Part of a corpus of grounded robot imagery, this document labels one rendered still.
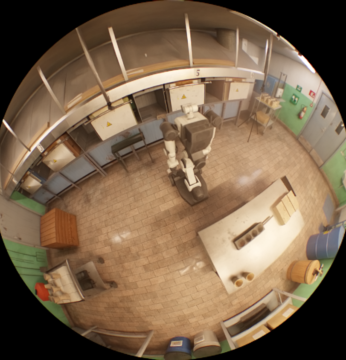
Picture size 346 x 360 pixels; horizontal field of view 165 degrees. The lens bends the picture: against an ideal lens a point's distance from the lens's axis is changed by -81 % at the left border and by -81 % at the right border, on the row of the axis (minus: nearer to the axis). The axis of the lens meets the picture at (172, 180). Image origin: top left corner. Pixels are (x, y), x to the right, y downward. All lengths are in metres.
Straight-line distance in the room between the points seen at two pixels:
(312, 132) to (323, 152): 0.72
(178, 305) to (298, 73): 6.18
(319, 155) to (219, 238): 4.48
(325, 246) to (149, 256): 3.24
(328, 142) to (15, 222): 8.64
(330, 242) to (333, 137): 2.94
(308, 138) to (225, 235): 4.41
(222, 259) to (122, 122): 2.08
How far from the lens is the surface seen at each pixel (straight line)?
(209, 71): 1.96
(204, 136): 0.95
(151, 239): 2.00
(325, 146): 4.84
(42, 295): 3.41
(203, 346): 2.34
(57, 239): 2.63
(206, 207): 2.01
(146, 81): 1.60
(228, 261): 1.15
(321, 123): 4.74
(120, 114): 1.86
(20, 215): 4.17
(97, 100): 1.61
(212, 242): 1.09
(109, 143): 2.34
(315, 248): 3.11
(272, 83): 4.13
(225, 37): 2.92
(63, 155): 2.33
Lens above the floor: 1.92
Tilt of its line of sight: 61 degrees down
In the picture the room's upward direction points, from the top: 14 degrees counter-clockwise
